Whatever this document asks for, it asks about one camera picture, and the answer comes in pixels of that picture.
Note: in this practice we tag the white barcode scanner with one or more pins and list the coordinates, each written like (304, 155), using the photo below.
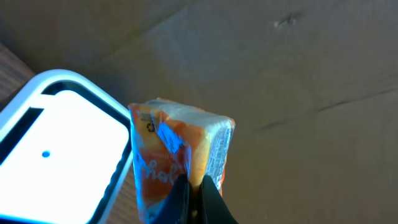
(65, 151)

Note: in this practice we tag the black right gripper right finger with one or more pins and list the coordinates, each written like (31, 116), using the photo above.
(213, 209)

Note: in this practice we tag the small orange box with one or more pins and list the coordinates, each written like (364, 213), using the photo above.
(170, 139)

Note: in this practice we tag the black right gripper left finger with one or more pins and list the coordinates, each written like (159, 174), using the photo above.
(177, 205)

